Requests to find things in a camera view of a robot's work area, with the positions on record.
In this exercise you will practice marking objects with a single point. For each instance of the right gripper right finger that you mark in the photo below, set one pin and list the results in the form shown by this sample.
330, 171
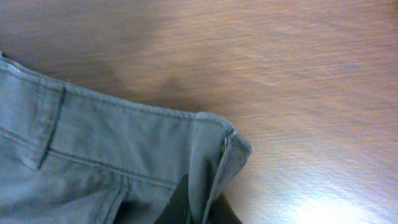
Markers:
222, 213

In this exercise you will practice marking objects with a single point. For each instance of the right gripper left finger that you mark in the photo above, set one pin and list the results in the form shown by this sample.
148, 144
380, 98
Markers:
177, 210

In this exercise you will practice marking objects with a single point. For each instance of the grey shorts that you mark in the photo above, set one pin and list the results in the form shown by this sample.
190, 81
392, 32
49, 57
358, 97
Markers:
72, 155

